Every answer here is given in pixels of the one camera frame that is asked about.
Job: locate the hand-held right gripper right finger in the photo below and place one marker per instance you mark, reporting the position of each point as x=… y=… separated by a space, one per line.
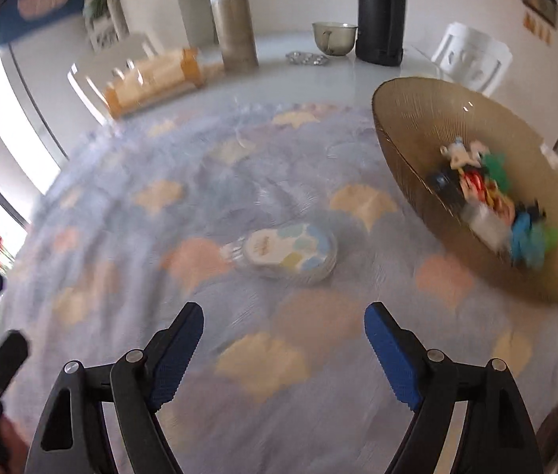
x=392 y=355

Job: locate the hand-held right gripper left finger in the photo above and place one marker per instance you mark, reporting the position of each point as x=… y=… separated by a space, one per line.
x=175 y=355

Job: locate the round pastel patterned tin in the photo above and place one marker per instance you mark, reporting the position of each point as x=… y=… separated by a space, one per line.
x=289 y=252

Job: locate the white charger plug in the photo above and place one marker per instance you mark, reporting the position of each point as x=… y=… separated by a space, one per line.
x=489 y=227

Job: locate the teal translucent toy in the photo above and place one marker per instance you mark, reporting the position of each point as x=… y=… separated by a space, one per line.
x=523 y=242

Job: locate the black cat toy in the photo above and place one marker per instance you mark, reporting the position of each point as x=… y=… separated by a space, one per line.
x=444 y=182

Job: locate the black-haired doll figurine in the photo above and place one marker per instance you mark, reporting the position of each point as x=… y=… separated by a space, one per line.
x=476 y=185

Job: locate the small white figurine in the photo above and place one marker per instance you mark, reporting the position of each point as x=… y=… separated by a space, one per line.
x=457 y=155

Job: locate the green translucent toy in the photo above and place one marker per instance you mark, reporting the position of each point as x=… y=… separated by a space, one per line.
x=496 y=168

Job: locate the amber glass bowl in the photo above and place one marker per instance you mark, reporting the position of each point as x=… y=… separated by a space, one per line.
x=432 y=123

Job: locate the person's left hand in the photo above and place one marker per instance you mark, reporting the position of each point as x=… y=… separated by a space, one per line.
x=14 y=439

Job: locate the patterned blue tablecloth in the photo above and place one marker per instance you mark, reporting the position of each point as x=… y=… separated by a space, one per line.
x=160 y=237

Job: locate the white chair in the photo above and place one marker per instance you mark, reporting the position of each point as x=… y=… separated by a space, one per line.
x=86 y=84
x=471 y=54

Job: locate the orange tissue pack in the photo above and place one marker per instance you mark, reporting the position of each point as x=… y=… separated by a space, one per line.
x=150 y=79

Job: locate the white carved shelf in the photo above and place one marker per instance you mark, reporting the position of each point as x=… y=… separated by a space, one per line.
x=106 y=29

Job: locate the small grey glass bowl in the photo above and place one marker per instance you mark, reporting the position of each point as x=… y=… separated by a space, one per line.
x=333 y=39

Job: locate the gold thermos flask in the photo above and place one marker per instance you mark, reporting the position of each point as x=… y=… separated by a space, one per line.
x=234 y=29

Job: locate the black thermos flask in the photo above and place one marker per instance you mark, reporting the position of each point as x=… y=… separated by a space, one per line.
x=380 y=10

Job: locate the yellow hanging ornaments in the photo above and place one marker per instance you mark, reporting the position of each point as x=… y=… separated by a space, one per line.
x=537 y=24

